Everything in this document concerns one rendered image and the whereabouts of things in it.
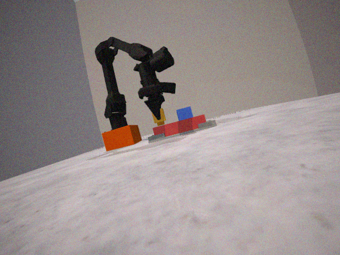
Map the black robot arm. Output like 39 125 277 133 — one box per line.
95 37 176 130

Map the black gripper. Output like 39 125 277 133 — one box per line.
138 74 165 120

